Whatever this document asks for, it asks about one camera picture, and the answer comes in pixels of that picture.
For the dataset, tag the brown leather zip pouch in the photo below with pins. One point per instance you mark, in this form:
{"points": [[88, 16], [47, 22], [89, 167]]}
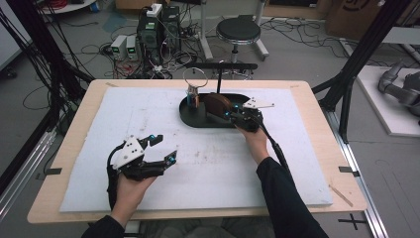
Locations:
{"points": [[216, 104]]}

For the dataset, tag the black oval metal tray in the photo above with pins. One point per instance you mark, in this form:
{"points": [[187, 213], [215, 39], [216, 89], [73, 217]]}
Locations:
{"points": [[198, 120]]}

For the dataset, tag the grey bench power supply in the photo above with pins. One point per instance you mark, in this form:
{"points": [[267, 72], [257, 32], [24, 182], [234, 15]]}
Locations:
{"points": [[132, 48], [118, 46]]}

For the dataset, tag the thin wooden stick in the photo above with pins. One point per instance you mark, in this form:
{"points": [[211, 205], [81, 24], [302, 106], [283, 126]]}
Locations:
{"points": [[341, 195]]}

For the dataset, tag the person's right hand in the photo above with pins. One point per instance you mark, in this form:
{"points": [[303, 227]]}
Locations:
{"points": [[254, 143]]}

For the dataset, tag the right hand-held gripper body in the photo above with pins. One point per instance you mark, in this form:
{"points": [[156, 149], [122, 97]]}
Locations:
{"points": [[249, 119]]}

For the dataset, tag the white foam mat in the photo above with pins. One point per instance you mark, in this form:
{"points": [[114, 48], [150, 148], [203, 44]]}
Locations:
{"points": [[214, 172]]}

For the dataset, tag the white platform board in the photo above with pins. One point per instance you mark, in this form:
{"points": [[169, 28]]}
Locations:
{"points": [[379, 112]]}

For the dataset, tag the black tape strip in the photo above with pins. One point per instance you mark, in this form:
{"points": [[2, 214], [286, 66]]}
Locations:
{"points": [[52, 171], [348, 170]]}

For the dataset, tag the black computer tower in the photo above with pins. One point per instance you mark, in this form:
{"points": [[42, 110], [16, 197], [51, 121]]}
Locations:
{"points": [[149, 39], [171, 29]]}

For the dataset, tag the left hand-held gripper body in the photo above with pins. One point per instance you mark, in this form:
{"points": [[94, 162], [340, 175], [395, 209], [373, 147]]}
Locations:
{"points": [[127, 155]]}

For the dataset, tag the person's left hand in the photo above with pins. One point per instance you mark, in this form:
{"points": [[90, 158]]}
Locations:
{"points": [[130, 195]]}

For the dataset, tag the black round stool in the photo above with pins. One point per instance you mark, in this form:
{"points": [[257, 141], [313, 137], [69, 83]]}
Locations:
{"points": [[238, 29]]}

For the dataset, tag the cardboard box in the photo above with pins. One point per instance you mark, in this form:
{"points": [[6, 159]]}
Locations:
{"points": [[353, 16]]}

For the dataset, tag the white power adapter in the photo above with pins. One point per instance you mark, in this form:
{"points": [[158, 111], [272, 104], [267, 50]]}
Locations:
{"points": [[154, 10]]}

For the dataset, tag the black metal frame post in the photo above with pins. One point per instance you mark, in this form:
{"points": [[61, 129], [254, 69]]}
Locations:
{"points": [[43, 49], [356, 59]]}

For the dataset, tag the black T-shaped stand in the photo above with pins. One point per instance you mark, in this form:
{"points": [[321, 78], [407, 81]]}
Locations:
{"points": [[219, 66]]}

